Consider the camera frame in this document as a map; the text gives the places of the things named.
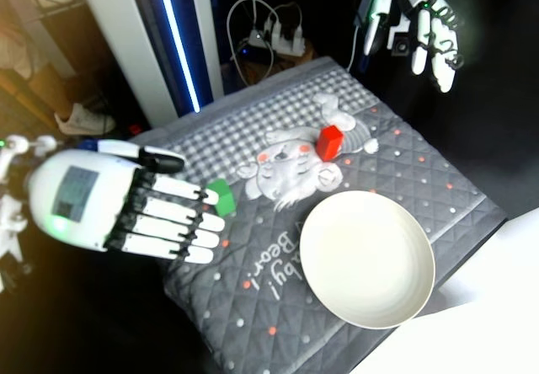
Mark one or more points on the green cube block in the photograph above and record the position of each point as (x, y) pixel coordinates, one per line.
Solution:
(225, 199)

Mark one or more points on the red cube block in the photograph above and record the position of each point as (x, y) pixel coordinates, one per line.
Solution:
(328, 144)

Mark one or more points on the white shoe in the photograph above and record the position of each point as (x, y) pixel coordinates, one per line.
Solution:
(84, 119)

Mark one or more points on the small red object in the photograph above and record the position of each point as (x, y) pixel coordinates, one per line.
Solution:
(135, 129)

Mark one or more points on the white pillar with blue light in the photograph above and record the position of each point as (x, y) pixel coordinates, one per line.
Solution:
(126, 33)

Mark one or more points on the grey quilt with printed bear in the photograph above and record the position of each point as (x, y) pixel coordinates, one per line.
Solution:
(261, 306)

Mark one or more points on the white power strip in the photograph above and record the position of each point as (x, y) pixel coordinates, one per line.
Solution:
(290, 45)

